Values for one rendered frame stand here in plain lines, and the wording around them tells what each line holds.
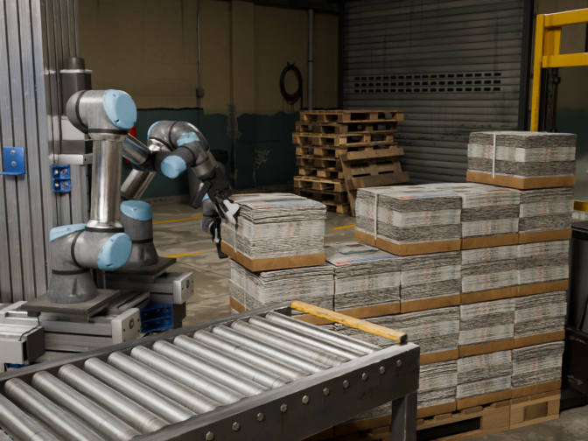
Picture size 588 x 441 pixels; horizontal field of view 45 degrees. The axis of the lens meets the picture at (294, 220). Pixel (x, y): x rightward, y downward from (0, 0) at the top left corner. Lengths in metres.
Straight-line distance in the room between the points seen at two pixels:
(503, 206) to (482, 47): 7.30
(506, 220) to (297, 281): 0.96
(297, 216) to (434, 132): 8.22
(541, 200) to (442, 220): 0.50
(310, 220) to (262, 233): 0.19
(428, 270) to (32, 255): 1.48
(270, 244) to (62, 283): 0.72
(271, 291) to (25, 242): 0.86
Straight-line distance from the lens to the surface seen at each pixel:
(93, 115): 2.18
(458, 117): 10.42
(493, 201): 3.01
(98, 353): 1.89
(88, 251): 2.19
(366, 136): 9.41
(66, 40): 2.59
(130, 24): 9.77
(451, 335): 3.02
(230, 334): 1.99
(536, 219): 3.18
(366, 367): 1.75
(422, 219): 2.82
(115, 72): 9.60
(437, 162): 10.65
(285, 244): 2.54
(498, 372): 3.23
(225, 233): 2.78
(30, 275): 2.57
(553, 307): 3.35
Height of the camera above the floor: 1.43
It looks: 10 degrees down
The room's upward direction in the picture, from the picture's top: straight up
